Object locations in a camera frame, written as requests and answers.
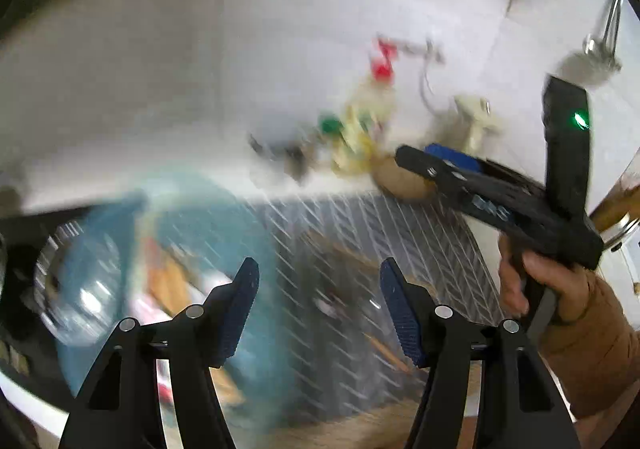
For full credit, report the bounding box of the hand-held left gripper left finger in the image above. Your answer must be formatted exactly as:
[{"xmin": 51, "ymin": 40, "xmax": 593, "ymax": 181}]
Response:
[{"xmin": 59, "ymin": 258, "xmax": 260, "ymax": 449}]

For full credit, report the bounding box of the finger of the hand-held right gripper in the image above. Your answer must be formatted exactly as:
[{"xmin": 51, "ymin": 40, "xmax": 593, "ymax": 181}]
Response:
[
  {"xmin": 395, "ymin": 145, "xmax": 466, "ymax": 210},
  {"xmin": 424, "ymin": 143, "xmax": 490, "ymax": 176}
]

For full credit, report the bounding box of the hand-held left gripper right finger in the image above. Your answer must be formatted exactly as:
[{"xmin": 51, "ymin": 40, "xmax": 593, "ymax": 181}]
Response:
[{"xmin": 380, "ymin": 259, "xmax": 581, "ymax": 449}]

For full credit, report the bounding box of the translucent blue plastic basin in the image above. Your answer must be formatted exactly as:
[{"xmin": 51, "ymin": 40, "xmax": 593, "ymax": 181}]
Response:
[{"xmin": 35, "ymin": 179, "xmax": 298, "ymax": 432}]

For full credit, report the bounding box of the wooden spatula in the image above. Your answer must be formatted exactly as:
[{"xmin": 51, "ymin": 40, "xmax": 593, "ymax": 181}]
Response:
[{"xmin": 145, "ymin": 239, "xmax": 201, "ymax": 322}]

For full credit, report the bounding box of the person's right hand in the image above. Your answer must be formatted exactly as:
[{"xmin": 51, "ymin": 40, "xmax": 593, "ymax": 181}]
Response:
[{"xmin": 499, "ymin": 235, "xmax": 592, "ymax": 326}]

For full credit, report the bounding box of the brown ceramic plate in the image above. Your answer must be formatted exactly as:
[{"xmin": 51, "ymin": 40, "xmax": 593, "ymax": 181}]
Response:
[{"xmin": 372, "ymin": 156, "xmax": 437, "ymax": 200}]

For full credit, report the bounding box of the grey chevron lace-trimmed mat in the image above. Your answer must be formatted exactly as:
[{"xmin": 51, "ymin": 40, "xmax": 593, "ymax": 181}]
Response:
[{"xmin": 257, "ymin": 191, "xmax": 507, "ymax": 427}]

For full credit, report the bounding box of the yellow dish soap bottle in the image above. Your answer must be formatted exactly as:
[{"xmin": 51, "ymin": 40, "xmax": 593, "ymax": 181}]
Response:
[{"xmin": 332, "ymin": 39, "xmax": 401, "ymax": 174}]

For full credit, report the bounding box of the light wooden chopstick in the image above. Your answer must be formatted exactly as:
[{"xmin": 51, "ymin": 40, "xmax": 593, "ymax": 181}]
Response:
[{"xmin": 302, "ymin": 229, "xmax": 386, "ymax": 276}]

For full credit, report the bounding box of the green-capped spice jar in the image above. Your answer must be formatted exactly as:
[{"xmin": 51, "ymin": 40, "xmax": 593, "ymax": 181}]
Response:
[{"xmin": 319, "ymin": 113, "xmax": 347, "ymax": 150}]

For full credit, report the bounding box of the metal faucet sprayer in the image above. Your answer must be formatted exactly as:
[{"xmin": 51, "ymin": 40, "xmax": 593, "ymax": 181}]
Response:
[{"xmin": 557, "ymin": 0, "xmax": 626, "ymax": 84}]

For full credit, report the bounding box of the silver-capped spice jar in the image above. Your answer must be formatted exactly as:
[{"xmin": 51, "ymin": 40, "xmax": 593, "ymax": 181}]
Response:
[{"xmin": 282, "ymin": 139, "xmax": 313, "ymax": 180}]

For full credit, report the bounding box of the white power cable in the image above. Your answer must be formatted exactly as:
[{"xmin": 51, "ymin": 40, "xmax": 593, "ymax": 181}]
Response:
[{"xmin": 417, "ymin": 36, "xmax": 451, "ymax": 114}]

